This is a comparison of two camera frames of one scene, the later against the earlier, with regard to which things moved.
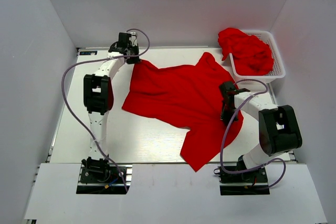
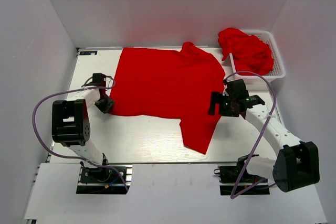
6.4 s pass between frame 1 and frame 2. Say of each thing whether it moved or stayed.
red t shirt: moved
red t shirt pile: stayed
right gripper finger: moved
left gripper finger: moved
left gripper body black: moved
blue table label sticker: stayed
